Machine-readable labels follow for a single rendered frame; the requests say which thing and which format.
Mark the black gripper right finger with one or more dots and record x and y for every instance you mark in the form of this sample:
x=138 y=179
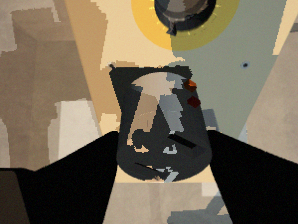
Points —
x=256 y=187

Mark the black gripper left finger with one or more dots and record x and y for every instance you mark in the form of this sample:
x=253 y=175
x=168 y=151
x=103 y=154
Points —
x=74 y=190

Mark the tan service panel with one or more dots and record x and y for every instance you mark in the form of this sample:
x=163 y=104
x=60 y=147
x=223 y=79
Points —
x=227 y=47

